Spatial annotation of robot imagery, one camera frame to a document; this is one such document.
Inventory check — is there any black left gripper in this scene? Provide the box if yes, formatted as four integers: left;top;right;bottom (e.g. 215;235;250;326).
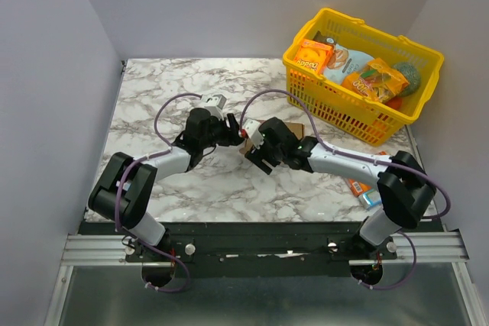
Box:
199;113;245;150

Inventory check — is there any orange small box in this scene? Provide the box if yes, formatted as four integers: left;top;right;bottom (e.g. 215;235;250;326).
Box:
345;179;372;197

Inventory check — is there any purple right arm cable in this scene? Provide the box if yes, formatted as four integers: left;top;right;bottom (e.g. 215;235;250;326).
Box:
240;89;452;291

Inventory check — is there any yellow plastic basket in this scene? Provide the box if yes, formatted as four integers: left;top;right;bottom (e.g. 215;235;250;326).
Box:
283;8;444;146

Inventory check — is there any orange candy bag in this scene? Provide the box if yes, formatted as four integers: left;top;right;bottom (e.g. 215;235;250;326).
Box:
341;58;408;103

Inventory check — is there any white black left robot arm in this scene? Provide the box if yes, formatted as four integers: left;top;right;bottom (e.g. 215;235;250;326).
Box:
88;108;244;261

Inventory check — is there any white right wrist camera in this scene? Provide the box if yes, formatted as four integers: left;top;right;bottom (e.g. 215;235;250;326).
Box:
241;119;264;149

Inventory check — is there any green steel scouring pad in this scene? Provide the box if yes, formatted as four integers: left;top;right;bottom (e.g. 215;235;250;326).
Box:
392;62;421;98

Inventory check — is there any orange snack box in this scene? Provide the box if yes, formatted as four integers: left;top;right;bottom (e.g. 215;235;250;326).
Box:
293;39;335;74

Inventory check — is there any aluminium rail frame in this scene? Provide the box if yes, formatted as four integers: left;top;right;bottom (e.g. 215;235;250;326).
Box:
44;231;487;325

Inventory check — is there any orange round item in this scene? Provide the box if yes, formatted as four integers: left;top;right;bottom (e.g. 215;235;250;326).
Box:
385;96;403;111

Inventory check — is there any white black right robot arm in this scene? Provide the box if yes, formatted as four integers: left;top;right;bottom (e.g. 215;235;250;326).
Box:
242;118;436;259

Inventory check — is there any blue white small box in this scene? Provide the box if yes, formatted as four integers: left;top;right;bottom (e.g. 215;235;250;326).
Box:
358;189;382;210

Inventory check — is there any light blue snack bag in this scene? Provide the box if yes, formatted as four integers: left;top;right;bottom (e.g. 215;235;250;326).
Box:
322;37;374;85

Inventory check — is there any brown cardboard box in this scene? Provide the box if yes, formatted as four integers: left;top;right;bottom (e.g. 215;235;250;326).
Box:
240;122;304;170

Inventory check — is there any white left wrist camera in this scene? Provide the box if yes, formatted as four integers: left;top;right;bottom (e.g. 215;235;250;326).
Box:
198;94;227;120

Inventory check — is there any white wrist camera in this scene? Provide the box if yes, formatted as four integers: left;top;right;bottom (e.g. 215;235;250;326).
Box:
198;94;227;120
241;119;264;149

